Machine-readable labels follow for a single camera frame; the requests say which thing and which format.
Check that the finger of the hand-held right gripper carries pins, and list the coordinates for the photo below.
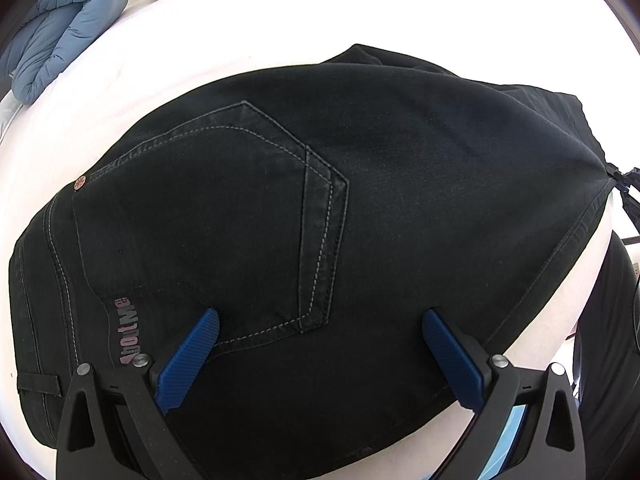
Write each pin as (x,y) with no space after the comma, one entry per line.
(627,180)

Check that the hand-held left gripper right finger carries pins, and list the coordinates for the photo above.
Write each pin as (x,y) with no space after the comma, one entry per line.
(450,360)

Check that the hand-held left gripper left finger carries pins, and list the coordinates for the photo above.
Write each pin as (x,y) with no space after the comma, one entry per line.
(192,355)

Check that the black denim pants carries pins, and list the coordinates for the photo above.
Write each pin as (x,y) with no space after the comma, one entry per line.
(350,160)

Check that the person's dark clothing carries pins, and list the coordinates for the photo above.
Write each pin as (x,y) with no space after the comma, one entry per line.
(610,335)

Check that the rolled blue duvet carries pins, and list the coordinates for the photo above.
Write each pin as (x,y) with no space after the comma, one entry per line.
(65,25)

